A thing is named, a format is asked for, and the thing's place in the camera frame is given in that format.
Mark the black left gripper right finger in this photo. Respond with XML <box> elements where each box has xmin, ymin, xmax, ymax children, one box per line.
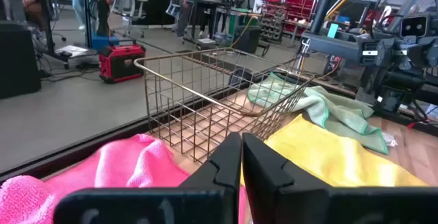
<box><xmin>242</xmin><ymin>132</ymin><xmax>438</xmax><ymax>224</ymax></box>

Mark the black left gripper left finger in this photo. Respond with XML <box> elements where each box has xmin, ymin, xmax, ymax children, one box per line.
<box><xmin>53</xmin><ymin>131</ymin><xmax>242</xmax><ymax>224</ymax></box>

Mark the yellow microfiber towel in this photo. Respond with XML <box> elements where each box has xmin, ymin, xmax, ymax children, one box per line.
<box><xmin>239</xmin><ymin>113</ymin><xmax>428</xmax><ymax>188</ymax></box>

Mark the pink microfiber towel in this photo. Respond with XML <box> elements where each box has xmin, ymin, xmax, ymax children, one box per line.
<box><xmin>0</xmin><ymin>134</ymin><xmax>247</xmax><ymax>224</ymax></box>

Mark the pale green teal-edged towel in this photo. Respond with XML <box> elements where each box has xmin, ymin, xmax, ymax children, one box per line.
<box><xmin>246</xmin><ymin>72</ymin><xmax>389</xmax><ymax>155</ymax></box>

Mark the light blue sticky note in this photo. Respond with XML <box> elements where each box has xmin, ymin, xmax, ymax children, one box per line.
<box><xmin>326</xmin><ymin>23</ymin><xmax>339</xmax><ymax>39</ymax></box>

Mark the white paper tag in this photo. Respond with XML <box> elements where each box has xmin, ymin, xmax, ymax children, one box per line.
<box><xmin>381</xmin><ymin>132</ymin><xmax>398</xmax><ymax>148</ymax></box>

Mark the black round pole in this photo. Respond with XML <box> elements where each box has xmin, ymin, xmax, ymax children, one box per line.
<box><xmin>309</xmin><ymin>0</ymin><xmax>342</xmax><ymax>35</ymax></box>

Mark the red bin shelf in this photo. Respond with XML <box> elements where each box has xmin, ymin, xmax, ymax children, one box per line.
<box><xmin>280</xmin><ymin>0</ymin><xmax>321</xmax><ymax>36</ymax></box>

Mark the black table clamp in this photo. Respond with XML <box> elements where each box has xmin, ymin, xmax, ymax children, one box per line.
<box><xmin>228</xmin><ymin>68</ymin><xmax>255</xmax><ymax>88</ymax></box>

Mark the small parts rack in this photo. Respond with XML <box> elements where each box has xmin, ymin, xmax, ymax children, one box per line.
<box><xmin>259</xmin><ymin>0</ymin><xmax>287</xmax><ymax>45</ymax></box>

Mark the black bin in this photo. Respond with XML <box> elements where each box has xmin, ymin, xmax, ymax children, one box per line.
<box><xmin>235</xmin><ymin>25</ymin><xmax>263</xmax><ymax>54</ymax></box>

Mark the red black power station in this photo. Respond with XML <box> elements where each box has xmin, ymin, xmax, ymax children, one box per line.
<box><xmin>99</xmin><ymin>43</ymin><xmax>147</xmax><ymax>84</ymax></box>

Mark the blue box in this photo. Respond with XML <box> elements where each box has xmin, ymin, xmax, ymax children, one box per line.
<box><xmin>90</xmin><ymin>34</ymin><xmax>120</xmax><ymax>51</ymax></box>

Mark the person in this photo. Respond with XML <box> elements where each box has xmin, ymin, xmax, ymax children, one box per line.
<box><xmin>22</xmin><ymin>0</ymin><xmax>45</xmax><ymax>29</ymax></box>
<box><xmin>174</xmin><ymin>0</ymin><xmax>196</xmax><ymax>40</ymax></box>

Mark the white mesh office chair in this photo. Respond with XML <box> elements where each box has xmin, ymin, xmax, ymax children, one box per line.
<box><xmin>112</xmin><ymin>0</ymin><xmax>149</xmax><ymax>39</ymax></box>

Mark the black cabinet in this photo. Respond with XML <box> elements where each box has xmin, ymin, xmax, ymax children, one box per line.
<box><xmin>0</xmin><ymin>21</ymin><xmax>42</xmax><ymax>100</ymax></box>

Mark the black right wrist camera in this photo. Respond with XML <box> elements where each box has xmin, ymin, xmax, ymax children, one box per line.
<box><xmin>399</xmin><ymin>14</ymin><xmax>430</xmax><ymax>39</ymax></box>

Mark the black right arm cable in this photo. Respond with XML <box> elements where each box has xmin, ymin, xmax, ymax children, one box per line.
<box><xmin>370</xmin><ymin>0</ymin><xmax>438</xmax><ymax>40</ymax></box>

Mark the metal wire basket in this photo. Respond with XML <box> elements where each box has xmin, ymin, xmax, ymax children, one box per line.
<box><xmin>133</xmin><ymin>47</ymin><xmax>315</xmax><ymax>164</ymax></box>

